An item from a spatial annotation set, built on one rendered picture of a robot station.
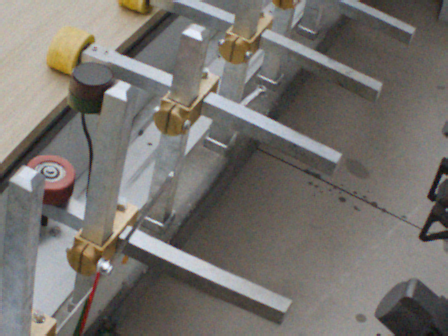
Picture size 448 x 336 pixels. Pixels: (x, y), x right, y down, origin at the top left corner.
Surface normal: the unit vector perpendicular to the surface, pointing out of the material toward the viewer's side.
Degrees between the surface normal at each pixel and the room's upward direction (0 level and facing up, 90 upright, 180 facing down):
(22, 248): 90
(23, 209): 90
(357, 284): 0
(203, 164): 0
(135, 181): 0
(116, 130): 90
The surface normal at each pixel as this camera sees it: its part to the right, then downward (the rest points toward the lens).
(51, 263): 0.15, -0.73
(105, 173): -0.45, 0.54
